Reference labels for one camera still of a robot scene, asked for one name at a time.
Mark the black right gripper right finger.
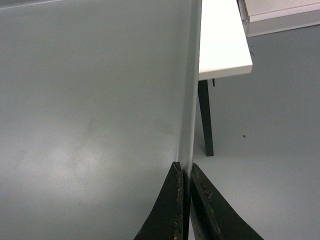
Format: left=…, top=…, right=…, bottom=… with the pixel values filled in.
left=190, top=163, right=262, bottom=240

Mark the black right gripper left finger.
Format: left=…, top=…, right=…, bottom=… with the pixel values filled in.
left=134, top=161, right=185, bottom=240

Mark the grey silver tray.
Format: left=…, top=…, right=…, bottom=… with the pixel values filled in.
left=0, top=0, right=202, bottom=240

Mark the white checkout table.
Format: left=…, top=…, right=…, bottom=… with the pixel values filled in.
left=198, top=0, right=254, bottom=81

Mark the white lower shelf board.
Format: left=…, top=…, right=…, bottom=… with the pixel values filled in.
left=237, top=0, right=320, bottom=37

